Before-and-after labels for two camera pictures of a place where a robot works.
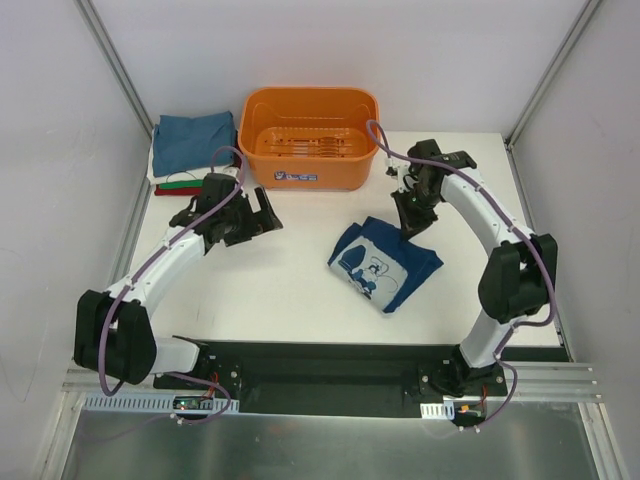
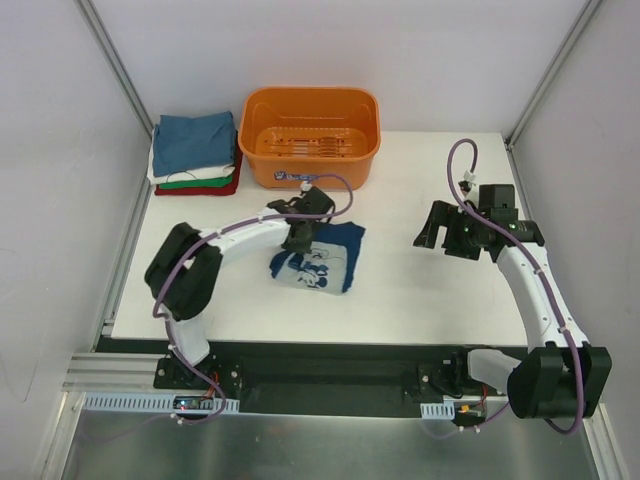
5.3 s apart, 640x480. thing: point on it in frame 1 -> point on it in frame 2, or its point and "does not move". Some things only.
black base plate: [326, 378] does not move
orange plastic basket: [311, 138] does not move
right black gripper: [415, 213] -> [451, 230]
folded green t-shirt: [182, 184] does not move
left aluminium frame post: [114, 60] does not move
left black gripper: [255, 217] -> [298, 238]
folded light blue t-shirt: [187, 143] does not move
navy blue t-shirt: [378, 264] -> [330, 263]
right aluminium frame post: [539, 90] does not move
